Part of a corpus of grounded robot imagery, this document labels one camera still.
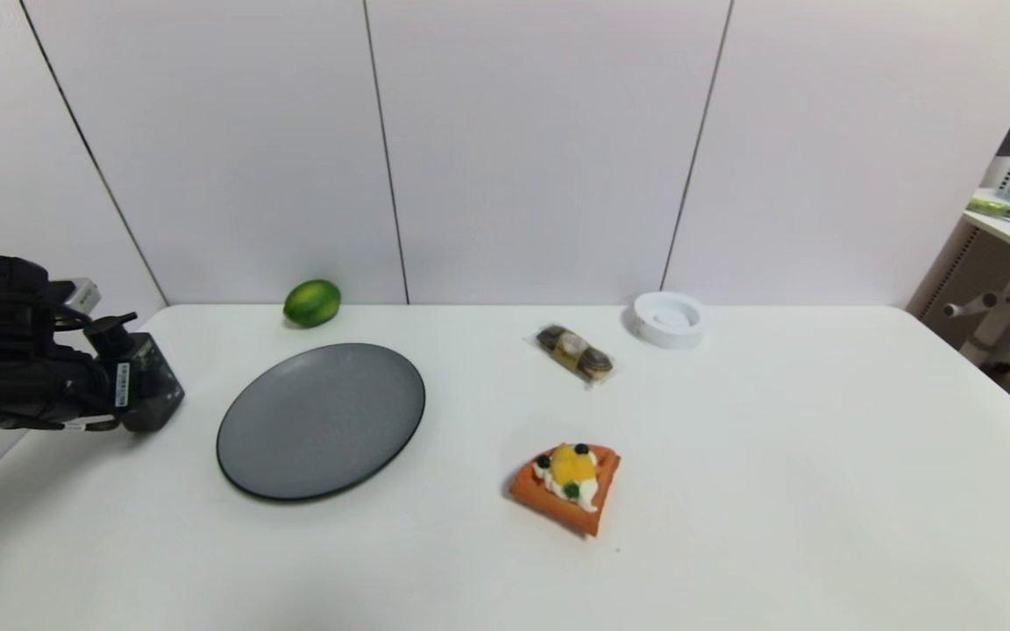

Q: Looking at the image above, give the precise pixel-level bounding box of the wrapped chocolate cookie snack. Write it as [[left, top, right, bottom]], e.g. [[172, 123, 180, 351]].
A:
[[528, 323, 618, 388]]

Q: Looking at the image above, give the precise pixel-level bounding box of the green toy lime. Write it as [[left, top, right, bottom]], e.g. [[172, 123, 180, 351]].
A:
[[282, 279, 342, 330]]

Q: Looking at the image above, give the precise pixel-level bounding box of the gray round plate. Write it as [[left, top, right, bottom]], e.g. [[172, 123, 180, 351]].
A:
[[216, 343, 427, 503]]

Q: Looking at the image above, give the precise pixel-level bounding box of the white desk crank handle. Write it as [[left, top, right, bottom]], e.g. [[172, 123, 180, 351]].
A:
[[943, 292, 999, 319]]

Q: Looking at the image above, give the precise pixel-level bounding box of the white round shallow container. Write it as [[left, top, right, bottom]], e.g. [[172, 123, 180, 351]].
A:
[[629, 291, 706, 351]]

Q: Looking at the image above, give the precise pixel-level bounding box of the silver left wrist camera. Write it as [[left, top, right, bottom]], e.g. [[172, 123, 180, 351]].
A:
[[56, 277, 103, 316]]

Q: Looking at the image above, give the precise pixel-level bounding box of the dark gray pump bottle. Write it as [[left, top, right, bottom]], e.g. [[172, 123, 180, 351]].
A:
[[84, 311, 187, 434]]

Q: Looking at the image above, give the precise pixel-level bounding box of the orange toy waffle with fruit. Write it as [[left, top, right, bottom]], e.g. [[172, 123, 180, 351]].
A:
[[509, 443, 622, 537]]

